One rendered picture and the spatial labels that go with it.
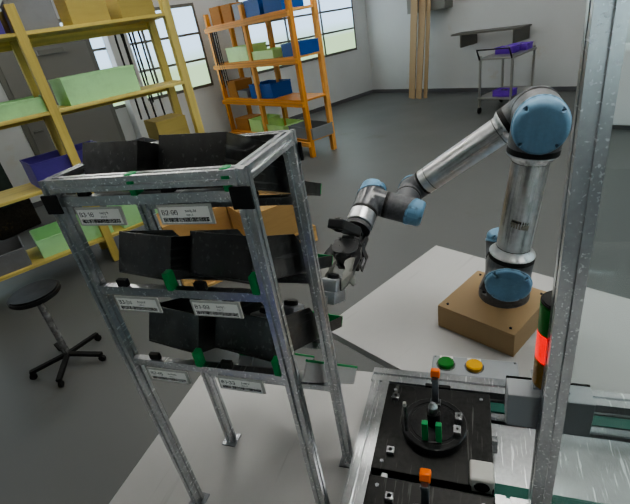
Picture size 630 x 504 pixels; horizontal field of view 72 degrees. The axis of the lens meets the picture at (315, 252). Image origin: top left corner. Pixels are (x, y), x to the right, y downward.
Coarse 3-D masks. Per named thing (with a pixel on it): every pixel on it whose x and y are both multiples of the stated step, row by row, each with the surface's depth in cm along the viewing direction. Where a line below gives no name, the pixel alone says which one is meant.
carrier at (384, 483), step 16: (368, 480) 88; (384, 480) 87; (400, 480) 87; (368, 496) 85; (384, 496) 84; (400, 496) 84; (416, 496) 84; (432, 496) 83; (448, 496) 83; (464, 496) 82; (480, 496) 82
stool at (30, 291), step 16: (32, 288) 276; (48, 288) 273; (16, 304) 260; (32, 304) 261; (48, 320) 281; (96, 336) 315; (64, 352) 293; (80, 352) 295; (96, 352) 294; (64, 368) 284
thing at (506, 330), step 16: (480, 272) 151; (464, 288) 144; (448, 304) 138; (464, 304) 137; (480, 304) 136; (528, 304) 132; (448, 320) 138; (464, 320) 133; (480, 320) 129; (496, 320) 128; (512, 320) 127; (528, 320) 127; (464, 336) 136; (480, 336) 131; (496, 336) 127; (512, 336) 123; (528, 336) 130; (512, 352) 125
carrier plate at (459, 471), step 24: (384, 408) 103; (480, 408) 99; (384, 432) 97; (480, 432) 93; (384, 456) 92; (408, 456) 91; (432, 456) 90; (456, 456) 89; (480, 456) 89; (432, 480) 86; (456, 480) 85
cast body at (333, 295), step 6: (330, 276) 106; (336, 276) 106; (324, 282) 106; (330, 282) 105; (336, 282) 104; (324, 288) 106; (330, 288) 105; (336, 288) 104; (330, 294) 104; (336, 294) 105; (342, 294) 108; (330, 300) 104; (336, 300) 105; (342, 300) 108
